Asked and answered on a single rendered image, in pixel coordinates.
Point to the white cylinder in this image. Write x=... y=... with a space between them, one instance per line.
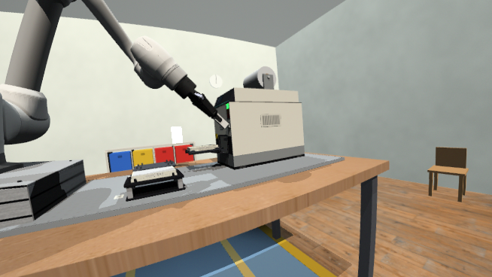
x=255 y=79

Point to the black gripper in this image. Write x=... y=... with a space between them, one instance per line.
x=186 y=89

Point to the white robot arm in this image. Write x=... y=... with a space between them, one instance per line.
x=26 y=118

